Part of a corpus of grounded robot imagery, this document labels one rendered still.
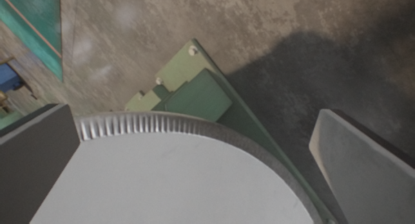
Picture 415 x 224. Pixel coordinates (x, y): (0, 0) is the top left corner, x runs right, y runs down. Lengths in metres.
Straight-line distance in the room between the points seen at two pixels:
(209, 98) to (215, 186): 0.36
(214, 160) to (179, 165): 0.09
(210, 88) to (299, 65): 0.31
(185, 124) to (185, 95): 0.26
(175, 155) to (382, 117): 0.54
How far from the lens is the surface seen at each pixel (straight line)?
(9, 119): 14.92
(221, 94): 0.81
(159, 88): 1.06
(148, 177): 0.44
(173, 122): 0.47
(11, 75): 4.64
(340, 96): 0.69
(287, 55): 0.65
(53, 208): 0.42
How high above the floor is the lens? 0.55
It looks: 34 degrees down
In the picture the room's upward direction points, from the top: 138 degrees counter-clockwise
